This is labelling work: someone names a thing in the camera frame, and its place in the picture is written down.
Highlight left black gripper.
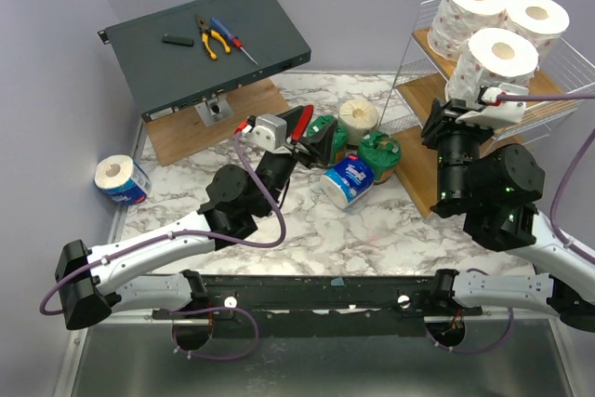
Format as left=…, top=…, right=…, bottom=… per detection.
left=255, top=108, right=337, bottom=218

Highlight floral roll back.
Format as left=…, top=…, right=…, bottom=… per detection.
left=444, top=28, right=539, bottom=104

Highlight floral roll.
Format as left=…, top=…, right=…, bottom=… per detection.
left=503, top=0, right=570, bottom=64
left=427, top=0, right=508, bottom=60
left=444, top=28, right=539, bottom=104

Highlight floral roll front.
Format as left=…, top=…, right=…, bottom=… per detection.
left=503, top=0, right=570, bottom=64

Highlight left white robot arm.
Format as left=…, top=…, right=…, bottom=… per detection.
left=39, top=105, right=337, bottom=330

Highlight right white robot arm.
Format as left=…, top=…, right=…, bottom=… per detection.
left=421, top=99, right=594, bottom=332

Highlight middle wooden shelf board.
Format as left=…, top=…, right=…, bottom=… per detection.
left=396, top=73, right=526, bottom=156

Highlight wooden shelf board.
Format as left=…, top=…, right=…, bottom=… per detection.
left=412, top=28, right=566, bottom=136
left=393, top=126, right=438, bottom=219
left=396, top=73, right=526, bottom=156

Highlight bottom wooden shelf board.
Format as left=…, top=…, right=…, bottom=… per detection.
left=393, top=126, right=438, bottom=219

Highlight top wooden shelf board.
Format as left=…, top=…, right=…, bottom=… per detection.
left=412, top=28, right=566, bottom=136

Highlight green wrapped roll left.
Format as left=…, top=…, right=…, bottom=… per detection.
left=306, top=114, right=348, bottom=166

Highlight green wrapped roll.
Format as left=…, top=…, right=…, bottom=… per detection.
left=357, top=131, right=402, bottom=184
left=306, top=114, right=348, bottom=166

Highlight red utility knife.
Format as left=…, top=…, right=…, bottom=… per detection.
left=291, top=105, right=314, bottom=142

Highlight cream wrapped roll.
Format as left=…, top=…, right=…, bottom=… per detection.
left=337, top=99, right=379, bottom=146

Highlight blue Tempo tissue roll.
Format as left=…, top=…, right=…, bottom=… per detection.
left=320, top=154, right=375, bottom=209

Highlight green wrapped roll right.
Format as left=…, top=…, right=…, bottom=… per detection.
left=357, top=131, right=402, bottom=184

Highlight blue red screwdriver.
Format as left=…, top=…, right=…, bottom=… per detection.
left=210, top=17, right=258, bottom=65

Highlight wooden board under chassis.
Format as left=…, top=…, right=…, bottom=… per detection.
left=144, top=79, right=289, bottom=166

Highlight dark grey rack chassis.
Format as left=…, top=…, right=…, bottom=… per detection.
left=99, top=0, right=311, bottom=123

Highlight black bit holder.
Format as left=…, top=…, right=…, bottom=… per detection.
left=161, top=33, right=194, bottom=47

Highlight blue wrapped roll far left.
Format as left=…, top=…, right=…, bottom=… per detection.
left=94, top=154, right=152, bottom=205

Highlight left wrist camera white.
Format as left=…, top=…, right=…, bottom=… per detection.
left=238, top=113, right=287, bottom=152

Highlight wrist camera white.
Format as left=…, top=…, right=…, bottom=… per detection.
left=456, top=83, right=529, bottom=129
left=238, top=113, right=287, bottom=152

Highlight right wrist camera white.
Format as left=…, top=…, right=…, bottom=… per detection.
left=456, top=83, right=529, bottom=129

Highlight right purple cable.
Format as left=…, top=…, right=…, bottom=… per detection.
left=496, top=92, right=595, bottom=263

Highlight purple cable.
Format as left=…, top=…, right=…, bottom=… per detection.
left=496, top=92, right=595, bottom=263
left=39, top=131, right=287, bottom=315

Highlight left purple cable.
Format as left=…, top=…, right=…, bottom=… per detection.
left=39, top=131, right=287, bottom=315

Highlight white wire shelf rack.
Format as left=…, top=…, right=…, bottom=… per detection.
left=378, top=0, right=595, bottom=220

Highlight yellow handled pliers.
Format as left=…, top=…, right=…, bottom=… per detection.
left=194, top=14, right=231, bottom=60

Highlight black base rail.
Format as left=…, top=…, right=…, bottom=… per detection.
left=152, top=270, right=482, bottom=338

